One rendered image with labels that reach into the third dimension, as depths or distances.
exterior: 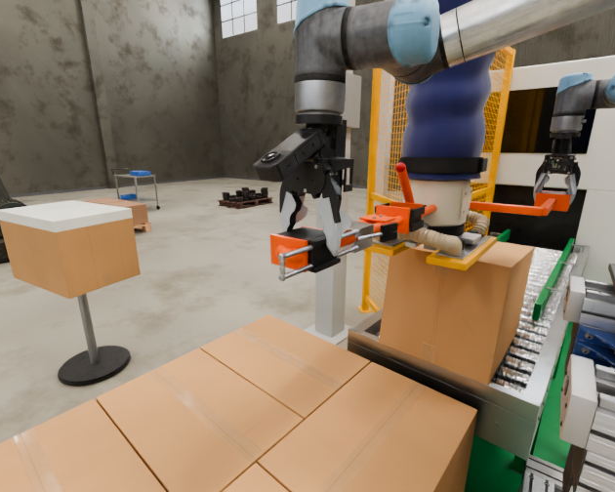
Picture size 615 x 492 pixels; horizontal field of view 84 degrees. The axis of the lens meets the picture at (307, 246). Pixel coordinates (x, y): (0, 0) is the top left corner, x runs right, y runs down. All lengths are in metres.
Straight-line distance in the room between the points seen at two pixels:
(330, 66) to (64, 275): 1.78
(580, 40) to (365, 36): 9.94
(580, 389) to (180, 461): 0.94
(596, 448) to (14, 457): 1.35
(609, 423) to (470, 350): 0.64
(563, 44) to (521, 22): 9.79
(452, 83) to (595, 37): 9.45
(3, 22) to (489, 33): 12.44
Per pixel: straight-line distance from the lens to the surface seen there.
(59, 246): 2.04
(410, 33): 0.49
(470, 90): 1.00
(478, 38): 0.61
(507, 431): 1.43
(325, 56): 0.53
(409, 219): 0.81
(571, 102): 1.26
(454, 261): 0.92
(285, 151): 0.48
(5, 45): 12.61
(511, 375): 1.57
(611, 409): 0.74
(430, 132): 0.98
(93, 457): 1.25
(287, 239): 0.53
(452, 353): 1.34
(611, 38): 10.39
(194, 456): 1.15
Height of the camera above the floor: 1.37
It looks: 16 degrees down
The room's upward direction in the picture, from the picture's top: straight up
